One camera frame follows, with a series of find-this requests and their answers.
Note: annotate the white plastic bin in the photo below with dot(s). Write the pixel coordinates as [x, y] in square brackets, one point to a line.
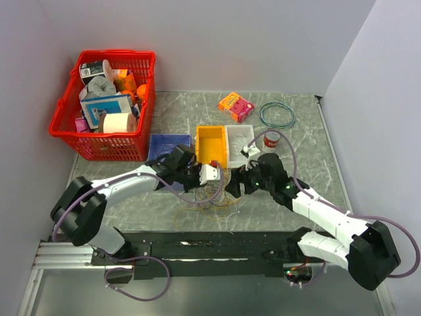
[237, 136]

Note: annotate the orange pink snack box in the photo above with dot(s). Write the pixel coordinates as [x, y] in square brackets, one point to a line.
[237, 107]

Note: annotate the orange ball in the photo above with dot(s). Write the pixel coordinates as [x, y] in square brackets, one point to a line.
[141, 91]

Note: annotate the magenta packet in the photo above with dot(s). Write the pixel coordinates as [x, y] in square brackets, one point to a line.
[81, 125]

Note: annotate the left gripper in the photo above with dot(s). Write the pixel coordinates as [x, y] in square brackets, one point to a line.
[197, 183]

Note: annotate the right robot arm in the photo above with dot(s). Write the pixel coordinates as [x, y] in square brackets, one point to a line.
[366, 250]

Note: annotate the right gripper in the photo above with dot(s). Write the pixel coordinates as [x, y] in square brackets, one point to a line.
[241, 175]

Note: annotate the black white box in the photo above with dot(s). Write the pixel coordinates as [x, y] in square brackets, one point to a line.
[88, 71]

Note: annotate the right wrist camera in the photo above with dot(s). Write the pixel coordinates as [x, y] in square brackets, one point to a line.
[250, 153]

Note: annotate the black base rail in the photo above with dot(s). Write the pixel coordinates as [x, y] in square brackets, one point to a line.
[153, 254]

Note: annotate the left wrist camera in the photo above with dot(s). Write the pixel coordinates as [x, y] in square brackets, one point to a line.
[210, 172]

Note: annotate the orange snack packet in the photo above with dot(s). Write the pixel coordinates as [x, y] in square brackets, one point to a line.
[126, 83]

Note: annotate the red plastic basket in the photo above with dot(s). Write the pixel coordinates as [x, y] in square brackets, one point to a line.
[98, 146]

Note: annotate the yellow plastic bin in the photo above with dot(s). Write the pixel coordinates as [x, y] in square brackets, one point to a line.
[211, 144]

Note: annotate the red white soup can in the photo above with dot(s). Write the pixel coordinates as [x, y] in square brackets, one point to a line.
[270, 141]

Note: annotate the blue white box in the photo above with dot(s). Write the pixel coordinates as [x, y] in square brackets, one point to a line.
[94, 108]

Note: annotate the blue open box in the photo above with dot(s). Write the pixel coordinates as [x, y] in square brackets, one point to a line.
[164, 143]

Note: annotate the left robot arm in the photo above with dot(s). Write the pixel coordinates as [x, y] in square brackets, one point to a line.
[79, 212]

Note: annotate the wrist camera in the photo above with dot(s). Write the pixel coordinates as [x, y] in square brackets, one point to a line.
[250, 153]
[210, 172]

